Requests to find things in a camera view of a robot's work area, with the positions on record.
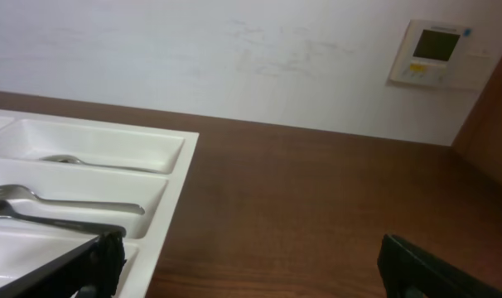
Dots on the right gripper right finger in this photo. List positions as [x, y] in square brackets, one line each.
[409, 271]

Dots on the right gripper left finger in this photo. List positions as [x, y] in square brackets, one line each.
[91, 270]

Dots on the white plastic cutlery tray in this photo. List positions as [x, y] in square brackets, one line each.
[26, 137]

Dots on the white wall control panel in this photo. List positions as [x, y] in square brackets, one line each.
[440, 55]

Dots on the dark-handled metal fork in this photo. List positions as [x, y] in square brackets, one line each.
[7, 211]

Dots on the large metal spoon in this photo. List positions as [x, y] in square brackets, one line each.
[69, 159]

